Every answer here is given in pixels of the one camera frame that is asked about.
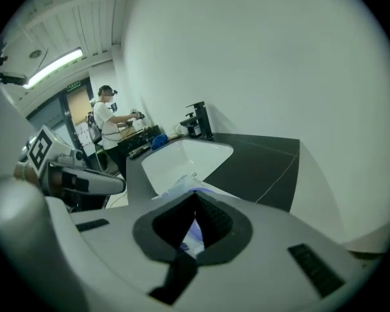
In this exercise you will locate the green exit sign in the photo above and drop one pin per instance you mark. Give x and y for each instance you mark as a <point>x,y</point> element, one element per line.
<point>73,85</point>

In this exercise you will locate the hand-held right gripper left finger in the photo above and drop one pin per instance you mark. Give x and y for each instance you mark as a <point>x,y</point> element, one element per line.
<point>110,252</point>

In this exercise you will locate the round ceiling detector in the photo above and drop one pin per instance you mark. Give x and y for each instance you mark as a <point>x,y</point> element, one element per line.
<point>35,54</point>

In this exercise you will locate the blue cloth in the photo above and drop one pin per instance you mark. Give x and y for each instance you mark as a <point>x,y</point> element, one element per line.
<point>159,141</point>

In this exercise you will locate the person's left forearm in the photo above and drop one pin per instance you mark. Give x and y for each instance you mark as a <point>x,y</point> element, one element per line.
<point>18,171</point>

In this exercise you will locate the white sink basin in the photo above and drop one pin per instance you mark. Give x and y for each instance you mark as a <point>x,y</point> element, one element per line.
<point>185,156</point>

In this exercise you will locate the white cup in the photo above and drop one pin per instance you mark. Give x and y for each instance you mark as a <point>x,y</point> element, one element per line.
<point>181,129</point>

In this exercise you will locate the black faucet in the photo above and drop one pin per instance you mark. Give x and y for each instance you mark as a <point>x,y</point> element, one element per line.
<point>200,119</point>

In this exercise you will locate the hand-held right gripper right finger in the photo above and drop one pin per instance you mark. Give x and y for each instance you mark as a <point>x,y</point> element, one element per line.
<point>266,265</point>

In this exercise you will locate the flat black tool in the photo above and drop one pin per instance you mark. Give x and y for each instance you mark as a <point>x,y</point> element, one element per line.
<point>139,152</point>

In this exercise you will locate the wooden door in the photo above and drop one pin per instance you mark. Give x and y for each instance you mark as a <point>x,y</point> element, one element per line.
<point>79,102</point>

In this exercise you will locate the long ceiling light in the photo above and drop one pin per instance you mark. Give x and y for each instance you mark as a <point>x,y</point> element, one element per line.
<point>53,67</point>

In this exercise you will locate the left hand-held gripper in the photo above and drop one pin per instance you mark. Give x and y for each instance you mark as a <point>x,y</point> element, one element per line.
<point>40,151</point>

